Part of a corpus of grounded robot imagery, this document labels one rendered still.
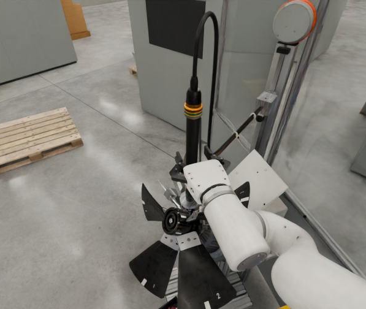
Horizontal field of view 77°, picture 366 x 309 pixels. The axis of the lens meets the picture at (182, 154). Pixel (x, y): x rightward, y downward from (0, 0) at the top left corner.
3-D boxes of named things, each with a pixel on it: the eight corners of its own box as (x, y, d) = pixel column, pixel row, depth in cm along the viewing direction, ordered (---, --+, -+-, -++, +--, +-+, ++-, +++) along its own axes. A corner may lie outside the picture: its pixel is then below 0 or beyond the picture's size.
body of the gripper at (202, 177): (195, 214, 55) (181, 181, 63) (234, 203, 57) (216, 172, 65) (197, 194, 50) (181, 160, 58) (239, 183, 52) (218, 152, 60)
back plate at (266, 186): (167, 213, 149) (165, 213, 149) (241, 133, 125) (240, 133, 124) (196, 302, 112) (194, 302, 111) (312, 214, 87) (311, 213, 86)
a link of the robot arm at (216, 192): (201, 222, 54) (196, 211, 56) (235, 211, 56) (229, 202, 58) (203, 200, 48) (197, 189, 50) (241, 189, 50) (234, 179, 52)
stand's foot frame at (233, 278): (225, 254, 213) (226, 249, 208) (251, 307, 182) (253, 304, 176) (160, 276, 199) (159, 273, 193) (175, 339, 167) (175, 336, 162)
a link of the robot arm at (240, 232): (247, 194, 52) (214, 192, 48) (284, 247, 43) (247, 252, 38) (229, 217, 57) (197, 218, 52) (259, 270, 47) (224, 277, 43)
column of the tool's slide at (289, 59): (228, 241, 223) (281, 39, 103) (235, 246, 219) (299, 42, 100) (225, 246, 219) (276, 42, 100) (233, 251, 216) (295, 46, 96)
